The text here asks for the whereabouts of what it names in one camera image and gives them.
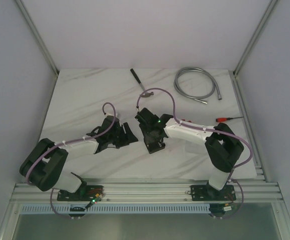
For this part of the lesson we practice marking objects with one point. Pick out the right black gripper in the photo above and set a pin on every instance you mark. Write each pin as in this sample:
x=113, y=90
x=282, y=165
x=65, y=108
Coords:
x=146, y=137

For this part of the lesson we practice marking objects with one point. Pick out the aluminium mounting rail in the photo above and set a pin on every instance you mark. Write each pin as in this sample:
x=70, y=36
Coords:
x=153, y=191

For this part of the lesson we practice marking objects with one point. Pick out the clear plastic fuse box cover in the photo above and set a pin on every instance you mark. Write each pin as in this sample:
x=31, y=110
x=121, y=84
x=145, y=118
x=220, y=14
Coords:
x=195, y=149

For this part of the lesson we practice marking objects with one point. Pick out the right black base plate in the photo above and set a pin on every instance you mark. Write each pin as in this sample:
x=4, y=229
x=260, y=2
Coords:
x=206, y=193

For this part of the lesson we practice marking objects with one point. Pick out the claw hammer black handle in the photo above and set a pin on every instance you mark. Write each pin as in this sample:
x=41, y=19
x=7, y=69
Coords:
x=145, y=94

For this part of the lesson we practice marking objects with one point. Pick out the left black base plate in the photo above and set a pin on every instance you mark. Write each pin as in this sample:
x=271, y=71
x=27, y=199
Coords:
x=83, y=194

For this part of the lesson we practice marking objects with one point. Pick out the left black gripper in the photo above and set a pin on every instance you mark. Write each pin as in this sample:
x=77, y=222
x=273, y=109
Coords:
x=122, y=136

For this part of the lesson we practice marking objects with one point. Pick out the black fuse box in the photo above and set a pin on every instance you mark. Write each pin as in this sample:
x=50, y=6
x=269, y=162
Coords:
x=155, y=146

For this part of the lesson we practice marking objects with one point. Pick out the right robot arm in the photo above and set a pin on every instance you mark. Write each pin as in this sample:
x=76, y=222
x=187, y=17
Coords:
x=222, y=146

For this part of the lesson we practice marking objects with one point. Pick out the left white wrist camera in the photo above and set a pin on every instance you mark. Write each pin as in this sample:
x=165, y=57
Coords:
x=117, y=115

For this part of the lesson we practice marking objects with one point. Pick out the grey slotted cable duct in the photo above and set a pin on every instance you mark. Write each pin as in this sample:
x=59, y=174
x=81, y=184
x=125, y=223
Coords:
x=133, y=208

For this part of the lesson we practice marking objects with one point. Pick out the red handled screwdriver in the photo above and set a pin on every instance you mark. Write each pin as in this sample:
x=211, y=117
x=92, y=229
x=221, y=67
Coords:
x=225, y=119

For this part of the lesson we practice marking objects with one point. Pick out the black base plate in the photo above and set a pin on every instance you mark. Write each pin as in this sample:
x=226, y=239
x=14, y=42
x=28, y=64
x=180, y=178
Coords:
x=83, y=194
x=206, y=193

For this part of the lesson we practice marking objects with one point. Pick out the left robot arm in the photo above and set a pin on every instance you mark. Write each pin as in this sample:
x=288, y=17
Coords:
x=43, y=167

